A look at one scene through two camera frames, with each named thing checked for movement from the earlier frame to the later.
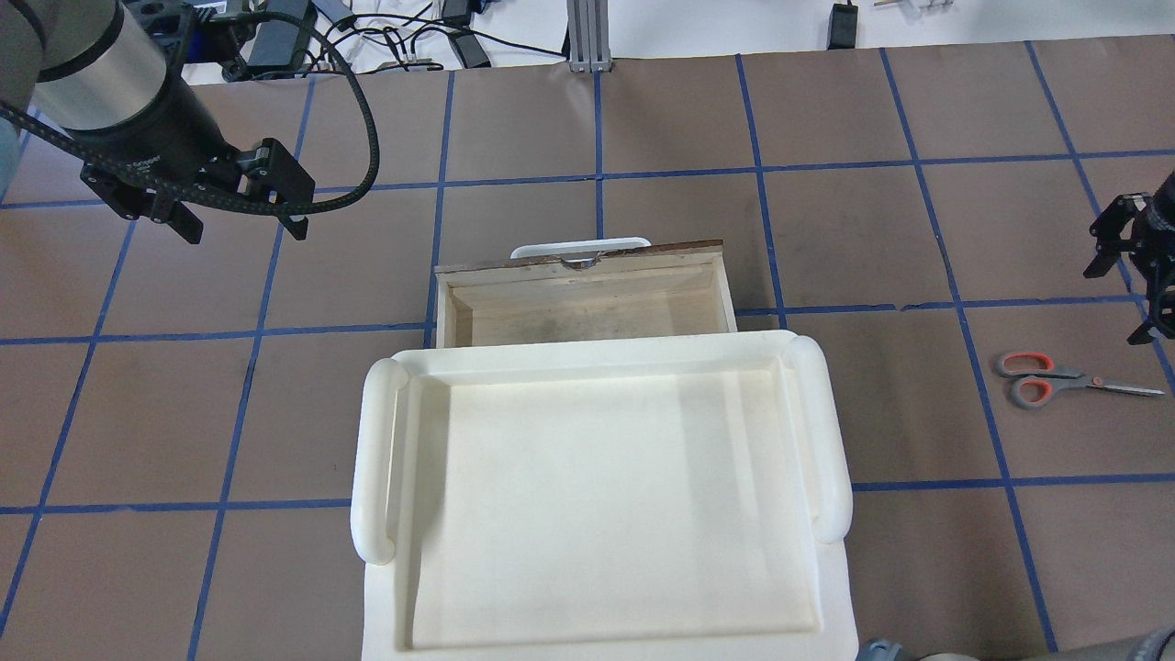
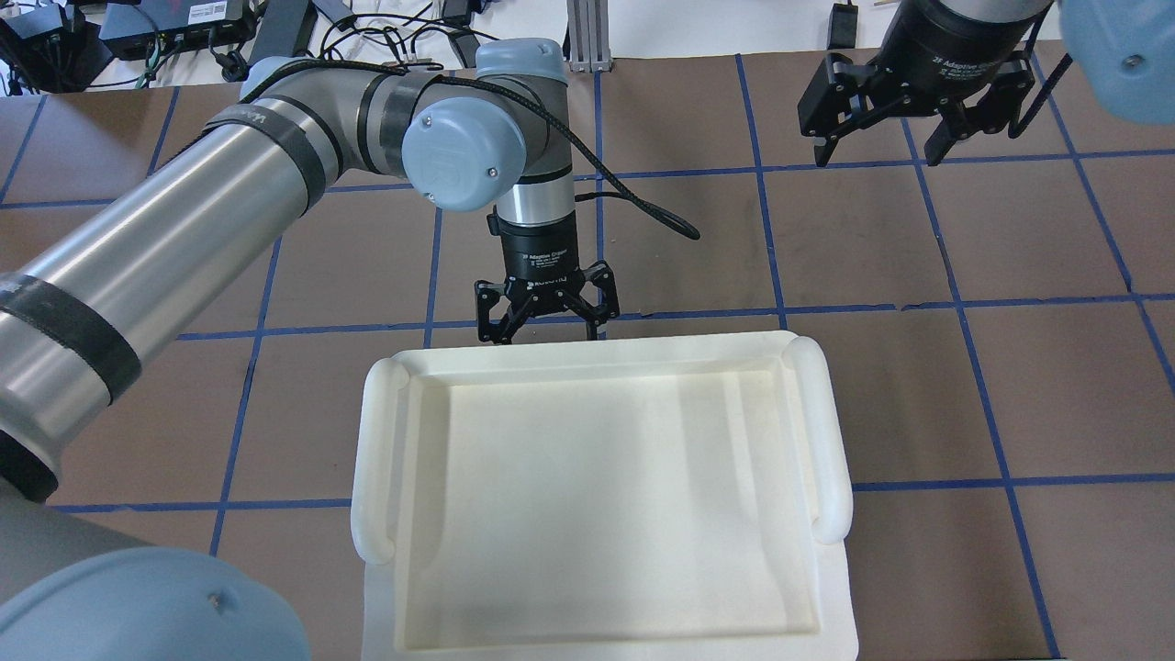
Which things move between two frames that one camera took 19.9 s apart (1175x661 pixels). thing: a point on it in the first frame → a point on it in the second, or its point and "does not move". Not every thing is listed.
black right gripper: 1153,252 → 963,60
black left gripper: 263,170 → 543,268
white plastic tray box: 603,497 does not move
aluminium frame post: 588,36 does not move
